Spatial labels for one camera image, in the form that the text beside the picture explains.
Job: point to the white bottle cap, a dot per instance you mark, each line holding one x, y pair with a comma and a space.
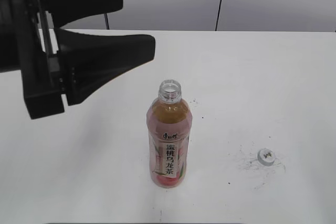
266, 157

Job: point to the peach oolong tea bottle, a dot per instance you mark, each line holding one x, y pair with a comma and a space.
169, 122

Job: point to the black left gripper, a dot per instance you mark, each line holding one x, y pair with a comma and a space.
83, 63

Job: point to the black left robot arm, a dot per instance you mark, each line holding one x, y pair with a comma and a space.
9, 55

